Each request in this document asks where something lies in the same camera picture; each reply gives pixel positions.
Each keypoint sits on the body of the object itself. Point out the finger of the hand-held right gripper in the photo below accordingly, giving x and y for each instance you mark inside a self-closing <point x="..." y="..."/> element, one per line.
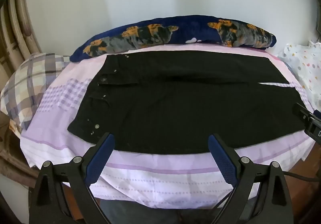
<point x="301" y="111"/>

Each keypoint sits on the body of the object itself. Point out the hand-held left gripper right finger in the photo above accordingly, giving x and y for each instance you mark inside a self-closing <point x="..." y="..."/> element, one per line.
<point x="222" y="157"/>

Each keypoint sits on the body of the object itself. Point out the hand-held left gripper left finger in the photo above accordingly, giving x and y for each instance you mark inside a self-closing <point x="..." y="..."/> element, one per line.
<point x="101" y="157"/>

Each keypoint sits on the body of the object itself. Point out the black pants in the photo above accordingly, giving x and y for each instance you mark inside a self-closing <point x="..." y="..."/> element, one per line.
<point x="175" y="113"/>

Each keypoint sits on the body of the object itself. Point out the white dotted cloth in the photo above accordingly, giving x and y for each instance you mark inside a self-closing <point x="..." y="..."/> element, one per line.
<point x="306" y="68"/>

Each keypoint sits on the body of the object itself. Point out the pink purple bed sheet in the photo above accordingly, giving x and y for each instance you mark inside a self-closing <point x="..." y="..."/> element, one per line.
<point x="150" y="176"/>

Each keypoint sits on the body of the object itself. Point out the plaid pillow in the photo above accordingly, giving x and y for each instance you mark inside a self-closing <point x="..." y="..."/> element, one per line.
<point x="32" y="83"/>

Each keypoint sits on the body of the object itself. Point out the navy floral pillow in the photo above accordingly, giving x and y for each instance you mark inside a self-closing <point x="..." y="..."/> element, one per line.
<point x="190" y="28"/>

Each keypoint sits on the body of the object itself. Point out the rattan furniture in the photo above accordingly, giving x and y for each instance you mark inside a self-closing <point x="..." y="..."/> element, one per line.
<point x="15" y="25"/>

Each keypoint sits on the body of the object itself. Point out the wooden bed frame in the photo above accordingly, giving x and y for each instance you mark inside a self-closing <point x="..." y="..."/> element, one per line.
<point x="301" y="194"/>

